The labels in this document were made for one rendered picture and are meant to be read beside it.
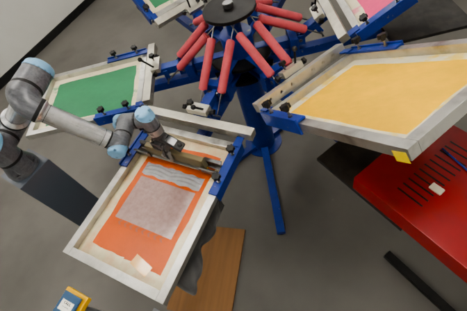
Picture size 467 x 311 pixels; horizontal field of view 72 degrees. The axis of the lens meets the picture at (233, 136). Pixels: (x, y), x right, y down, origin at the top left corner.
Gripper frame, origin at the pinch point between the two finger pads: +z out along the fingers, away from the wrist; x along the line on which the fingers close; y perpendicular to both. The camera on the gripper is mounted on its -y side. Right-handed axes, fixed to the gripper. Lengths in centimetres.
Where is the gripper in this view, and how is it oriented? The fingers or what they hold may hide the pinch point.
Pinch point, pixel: (175, 156)
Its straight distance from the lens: 166.5
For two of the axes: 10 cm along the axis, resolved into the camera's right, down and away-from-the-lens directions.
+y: -8.9, -2.1, 4.1
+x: -4.0, 7.8, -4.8
